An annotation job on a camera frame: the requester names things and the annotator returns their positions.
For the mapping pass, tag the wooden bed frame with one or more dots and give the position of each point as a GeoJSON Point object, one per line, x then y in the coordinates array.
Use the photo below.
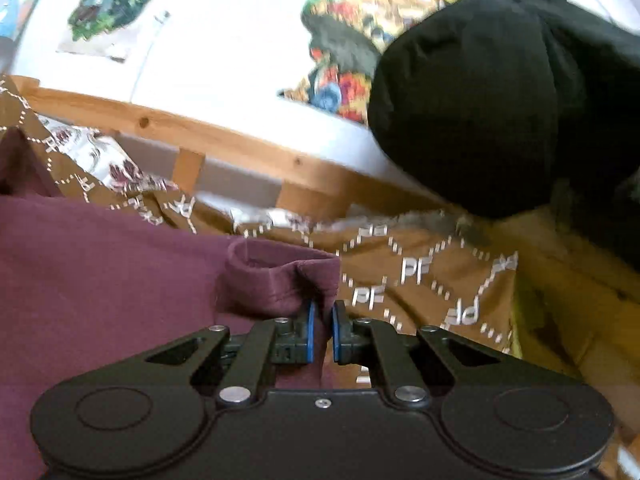
{"type": "Point", "coordinates": [210, 135]}

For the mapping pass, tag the landscape painting poster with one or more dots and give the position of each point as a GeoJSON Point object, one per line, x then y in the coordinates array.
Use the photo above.
{"type": "Point", "coordinates": [345, 45]}

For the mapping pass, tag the yellow-green cloth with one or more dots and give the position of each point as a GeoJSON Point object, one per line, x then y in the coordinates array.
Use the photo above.
{"type": "Point", "coordinates": [527, 310]}

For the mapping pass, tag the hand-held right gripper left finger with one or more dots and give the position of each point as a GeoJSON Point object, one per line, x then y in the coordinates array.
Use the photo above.
{"type": "Point", "coordinates": [310, 332]}

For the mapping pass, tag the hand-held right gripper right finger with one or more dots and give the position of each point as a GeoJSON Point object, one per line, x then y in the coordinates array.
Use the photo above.
{"type": "Point", "coordinates": [337, 332]}

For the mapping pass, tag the black puffer jacket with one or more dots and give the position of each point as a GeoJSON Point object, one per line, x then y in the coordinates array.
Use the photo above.
{"type": "Point", "coordinates": [475, 110]}

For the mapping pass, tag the brown printed blanket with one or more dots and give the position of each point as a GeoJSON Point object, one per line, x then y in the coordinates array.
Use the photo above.
{"type": "Point", "coordinates": [425, 270]}

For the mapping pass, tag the maroon sweater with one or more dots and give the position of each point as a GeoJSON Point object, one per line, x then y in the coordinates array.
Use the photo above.
{"type": "Point", "coordinates": [100, 285]}

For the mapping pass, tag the blond cartoon character poster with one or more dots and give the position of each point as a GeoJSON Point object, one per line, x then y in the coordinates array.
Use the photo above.
{"type": "Point", "coordinates": [115, 5]}

